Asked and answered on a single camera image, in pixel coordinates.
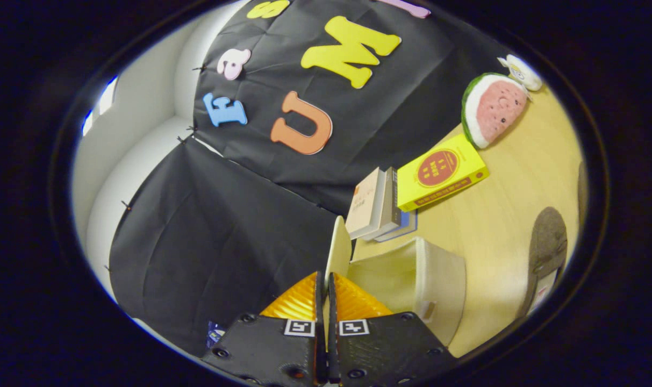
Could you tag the blue book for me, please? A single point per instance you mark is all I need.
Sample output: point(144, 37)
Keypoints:
point(406, 223)

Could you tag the beige book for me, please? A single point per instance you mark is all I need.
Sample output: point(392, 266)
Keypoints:
point(366, 201)

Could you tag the white plush toy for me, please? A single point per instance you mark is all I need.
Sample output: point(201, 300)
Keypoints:
point(524, 72)

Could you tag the yellow book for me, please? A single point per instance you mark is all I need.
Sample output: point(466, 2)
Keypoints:
point(438, 169)

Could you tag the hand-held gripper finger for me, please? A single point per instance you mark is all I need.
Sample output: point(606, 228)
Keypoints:
point(319, 301)
point(332, 306)

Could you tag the cream fabric storage box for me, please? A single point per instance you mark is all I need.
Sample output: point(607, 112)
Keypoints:
point(406, 269)

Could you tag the watermelon slice plush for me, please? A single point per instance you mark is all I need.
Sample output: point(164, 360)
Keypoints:
point(498, 105)

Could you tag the long ceiling light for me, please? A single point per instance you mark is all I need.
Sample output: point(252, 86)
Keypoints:
point(108, 97)

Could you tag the grey book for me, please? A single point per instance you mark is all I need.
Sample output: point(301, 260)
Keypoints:
point(391, 207)

